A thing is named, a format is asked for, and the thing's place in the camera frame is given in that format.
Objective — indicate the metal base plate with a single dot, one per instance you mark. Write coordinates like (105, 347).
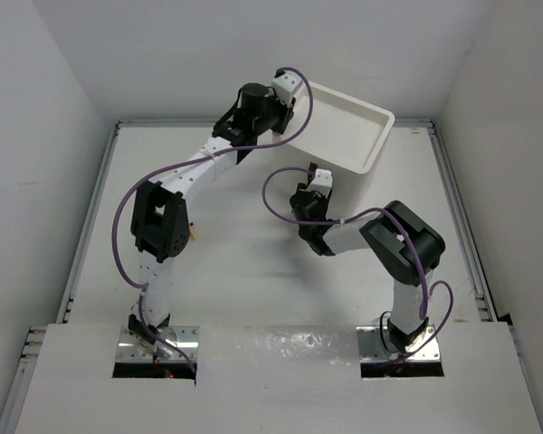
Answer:
(374, 346)
(131, 349)

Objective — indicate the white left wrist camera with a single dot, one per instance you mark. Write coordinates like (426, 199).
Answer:
(285, 87)

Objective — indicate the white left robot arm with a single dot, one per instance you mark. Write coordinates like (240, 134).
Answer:
(160, 222)

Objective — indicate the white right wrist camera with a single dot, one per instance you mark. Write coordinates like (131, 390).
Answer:
(321, 182)

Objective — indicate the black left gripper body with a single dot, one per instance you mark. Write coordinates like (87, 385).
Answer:
(275, 113)

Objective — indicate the white front cover board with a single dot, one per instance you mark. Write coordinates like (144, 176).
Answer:
(292, 379)

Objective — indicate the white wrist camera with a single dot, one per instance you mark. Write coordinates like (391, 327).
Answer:
(321, 182)
(285, 87)

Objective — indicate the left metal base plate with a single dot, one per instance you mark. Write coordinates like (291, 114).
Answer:
(131, 349)

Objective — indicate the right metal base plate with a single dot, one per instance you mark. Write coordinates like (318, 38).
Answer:
(374, 346)

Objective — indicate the white drawer container box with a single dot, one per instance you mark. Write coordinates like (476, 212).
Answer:
(345, 135)

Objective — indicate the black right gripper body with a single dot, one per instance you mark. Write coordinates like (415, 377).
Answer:
(325, 201)

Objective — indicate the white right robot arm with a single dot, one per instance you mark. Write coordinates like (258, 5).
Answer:
(407, 247)

